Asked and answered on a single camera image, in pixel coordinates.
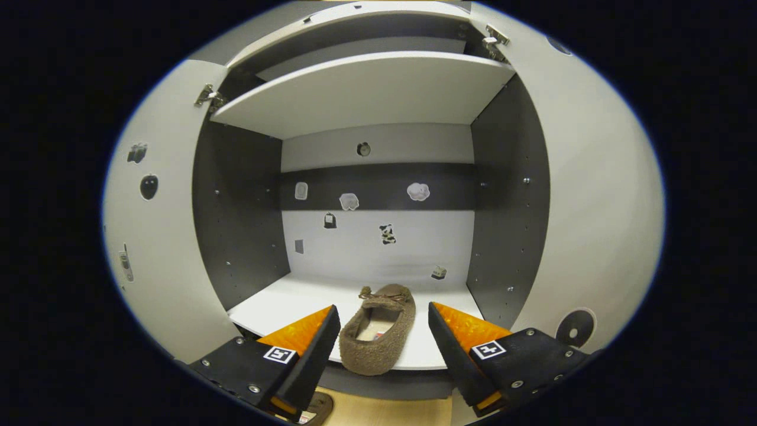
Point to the brown fluffy slipper shoe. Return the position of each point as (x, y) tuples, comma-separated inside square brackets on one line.
[(319, 405), (378, 355)]

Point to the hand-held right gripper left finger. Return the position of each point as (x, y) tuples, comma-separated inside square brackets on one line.
[(310, 355)]

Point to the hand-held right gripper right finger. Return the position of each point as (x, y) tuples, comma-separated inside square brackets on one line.
[(455, 355)]

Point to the cabinet door with headphone sticker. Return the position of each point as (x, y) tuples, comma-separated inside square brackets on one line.
[(591, 207)]

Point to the white shoe cabinet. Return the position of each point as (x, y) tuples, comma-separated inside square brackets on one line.
[(426, 248)]

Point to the white cabinet drawer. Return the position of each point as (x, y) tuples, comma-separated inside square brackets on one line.
[(384, 13)]

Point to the cabinet door with camera sticker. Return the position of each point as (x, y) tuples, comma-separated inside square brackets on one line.
[(171, 236)]

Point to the white cabinet shelf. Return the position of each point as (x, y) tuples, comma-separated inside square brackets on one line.
[(284, 302), (366, 94)]

